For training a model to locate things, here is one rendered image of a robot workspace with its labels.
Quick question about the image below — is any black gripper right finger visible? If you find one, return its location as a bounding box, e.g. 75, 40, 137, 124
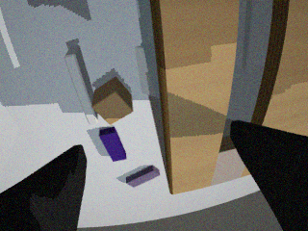
230, 119, 308, 231

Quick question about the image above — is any brown block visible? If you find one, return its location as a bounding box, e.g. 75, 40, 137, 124
92, 77, 134, 124

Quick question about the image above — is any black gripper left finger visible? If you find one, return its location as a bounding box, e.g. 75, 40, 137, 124
0, 145, 88, 231

